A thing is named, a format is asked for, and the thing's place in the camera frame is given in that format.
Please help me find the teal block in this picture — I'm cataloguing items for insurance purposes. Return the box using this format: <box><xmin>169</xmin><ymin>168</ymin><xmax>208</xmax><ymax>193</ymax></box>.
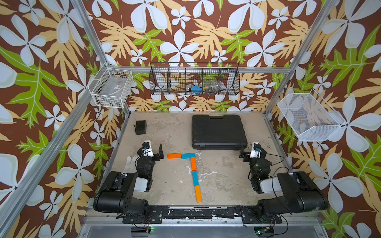
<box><xmin>181</xmin><ymin>153</ymin><xmax>195</xmax><ymax>159</ymax></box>
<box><xmin>192</xmin><ymin>171</ymin><xmax>199</xmax><ymax>186</ymax></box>

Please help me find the orange block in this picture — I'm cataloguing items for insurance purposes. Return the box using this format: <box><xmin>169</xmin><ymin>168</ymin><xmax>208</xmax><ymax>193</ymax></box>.
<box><xmin>191</xmin><ymin>157</ymin><xmax>197</xmax><ymax>171</ymax></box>
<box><xmin>167</xmin><ymin>153</ymin><xmax>182</xmax><ymax>159</ymax></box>
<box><xmin>194</xmin><ymin>185</ymin><xmax>202</xmax><ymax>203</ymax></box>

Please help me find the orange block bottom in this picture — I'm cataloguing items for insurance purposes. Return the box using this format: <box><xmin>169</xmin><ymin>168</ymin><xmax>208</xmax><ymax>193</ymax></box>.
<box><xmin>194</xmin><ymin>185</ymin><xmax>202</xmax><ymax>203</ymax></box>

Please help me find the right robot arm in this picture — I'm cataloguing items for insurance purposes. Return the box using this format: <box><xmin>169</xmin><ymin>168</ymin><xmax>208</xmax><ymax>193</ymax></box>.
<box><xmin>239</xmin><ymin>143</ymin><xmax>329</xmax><ymax>224</ymax></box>

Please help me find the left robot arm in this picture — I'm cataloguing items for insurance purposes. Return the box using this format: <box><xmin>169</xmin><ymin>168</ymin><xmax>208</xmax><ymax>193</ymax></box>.
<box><xmin>93</xmin><ymin>141</ymin><xmax>164</xmax><ymax>215</ymax></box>

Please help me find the white cloth glove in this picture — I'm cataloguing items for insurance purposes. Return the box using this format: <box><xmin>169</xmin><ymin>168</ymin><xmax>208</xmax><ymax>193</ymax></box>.
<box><xmin>123</xmin><ymin>155</ymin><xmax>138</xmax><ymax>173</ymax></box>

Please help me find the small black box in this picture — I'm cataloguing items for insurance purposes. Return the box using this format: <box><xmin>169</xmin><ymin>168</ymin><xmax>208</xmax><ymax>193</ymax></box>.
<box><xmin>135</xmin><ymin>120</ymin><xmax>147</xmax><ymax>135</ymax></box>

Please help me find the black plastic tool case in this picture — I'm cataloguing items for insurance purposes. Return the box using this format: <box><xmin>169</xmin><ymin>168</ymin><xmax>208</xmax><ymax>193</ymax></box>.
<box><xmin>191</xmin><ymin>115</ymin><xmax>248</xmax><ymax>150</ymax></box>

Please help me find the blue object in basket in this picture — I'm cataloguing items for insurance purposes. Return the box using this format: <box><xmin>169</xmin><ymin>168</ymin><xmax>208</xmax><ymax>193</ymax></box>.
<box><xmin>190</xmin><ymin>86</ymin><xmax>202</xmax><ymax>95</ymax></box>

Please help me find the white mesh basket right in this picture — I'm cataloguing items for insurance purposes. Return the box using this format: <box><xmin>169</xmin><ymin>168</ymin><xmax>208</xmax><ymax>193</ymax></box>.
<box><xmin>277</xmin><ymin>89</ymin><xmax>345</xmax><ymax>142</ymax></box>

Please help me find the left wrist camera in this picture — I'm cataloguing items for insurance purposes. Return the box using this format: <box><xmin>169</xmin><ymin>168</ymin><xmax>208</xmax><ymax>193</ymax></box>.
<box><xmin>142</xmin><ymin>140</ymin><xmax>154</xmax><ymax>157</ymax></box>

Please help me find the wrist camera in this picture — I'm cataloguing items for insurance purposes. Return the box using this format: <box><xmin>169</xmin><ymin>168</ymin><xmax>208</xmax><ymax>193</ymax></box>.
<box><xmin>250</xmin><ymin>142</ymin><xmax>262</xmax><ymax>158</ymax></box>
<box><xmin>142</xmin><ymin>140</ymin><xmax>154</xmax><ymax>157</ymax></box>

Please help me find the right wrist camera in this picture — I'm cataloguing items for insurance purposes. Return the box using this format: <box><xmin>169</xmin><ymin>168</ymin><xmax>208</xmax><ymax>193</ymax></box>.
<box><xmin>250</xmin><ymin>142</ymin><xmax>262</xmax><ymax>158</ymax></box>

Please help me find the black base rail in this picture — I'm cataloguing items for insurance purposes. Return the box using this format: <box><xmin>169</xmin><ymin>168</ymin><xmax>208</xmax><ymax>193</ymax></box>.
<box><xmin>123</xmin><ymin>205</ymin><xmax>282</xmax><ymax>225</ymax></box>

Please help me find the black wire basket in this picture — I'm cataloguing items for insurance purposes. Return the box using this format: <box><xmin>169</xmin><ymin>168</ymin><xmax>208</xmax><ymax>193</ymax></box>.
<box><xmin>149</xmin><ymin>62</ymin><xmax>241</xmax><ymax>96</ymax></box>

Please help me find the white wire basket left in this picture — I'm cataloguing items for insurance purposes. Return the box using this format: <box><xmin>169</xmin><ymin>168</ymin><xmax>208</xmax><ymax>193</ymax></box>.
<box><xmin>89</xmin><ymin>63</ymin><xmax>134</xmax><ymax>109</ymax></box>

